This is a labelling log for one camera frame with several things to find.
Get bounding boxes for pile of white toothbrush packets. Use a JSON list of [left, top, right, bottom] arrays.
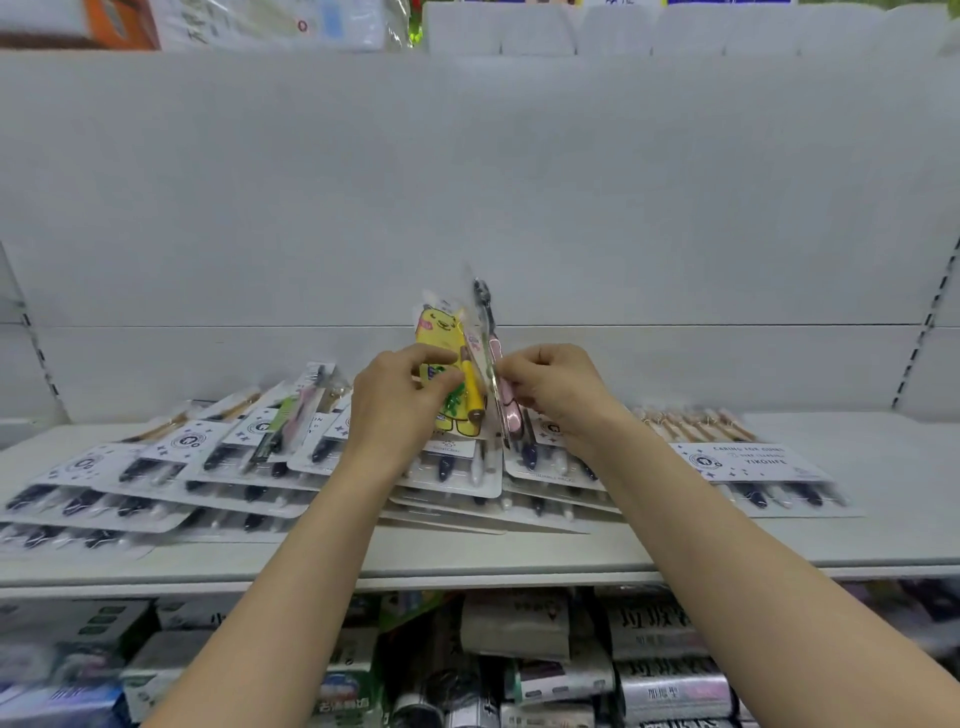
[[0, 363, 625, 565]]

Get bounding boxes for clear pink toothbrush packet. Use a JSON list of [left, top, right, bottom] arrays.
[[463, 264, 540, 472]]

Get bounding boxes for toothbrush packet with wooden handles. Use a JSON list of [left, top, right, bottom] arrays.
[[631, 405, 865, 520]]

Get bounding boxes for yellow cartoon toothbrush packet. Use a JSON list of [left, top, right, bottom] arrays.
[[414, 291, 490, 441]]

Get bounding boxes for white slotted shelf upright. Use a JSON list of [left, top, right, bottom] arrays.
[[889, 238, 960, 412], [0, 241, 70, 426]]

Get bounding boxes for person's right forearm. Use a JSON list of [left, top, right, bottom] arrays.
[[567, 411, 960, 728]]

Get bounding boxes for orange box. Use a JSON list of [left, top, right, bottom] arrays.
[[0, 0, 162, 52]]

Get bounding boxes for green toothbrush packet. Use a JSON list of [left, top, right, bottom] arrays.
[[244, 396, 303, 477]]

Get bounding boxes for white metal shelf board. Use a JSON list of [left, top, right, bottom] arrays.
[[0, 409, 960, 601]]

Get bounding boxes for white box with green label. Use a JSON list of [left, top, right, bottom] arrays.
[[120, 631, 205, 723]]

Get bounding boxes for silver garbage bag roll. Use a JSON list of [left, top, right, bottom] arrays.
[[616, 660, 736, 726], [604, 597, 711, 663]]

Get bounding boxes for white plastic packet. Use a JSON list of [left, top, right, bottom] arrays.
[[153, 0, 390, 52]]

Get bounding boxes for person's right hand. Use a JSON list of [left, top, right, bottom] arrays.
[[495, 343, 625, 460]]

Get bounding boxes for green and white box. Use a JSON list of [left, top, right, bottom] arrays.
[[313, 628, 388, 728]]

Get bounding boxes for white bag roll packet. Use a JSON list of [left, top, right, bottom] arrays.
[[459, 591, 573, 663]]

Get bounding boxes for person's left hand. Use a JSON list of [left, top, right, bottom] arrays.
[[348, 343, 471, 472]]

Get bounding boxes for person's left forearm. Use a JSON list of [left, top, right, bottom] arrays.
[[141, 447, 423, 728]]

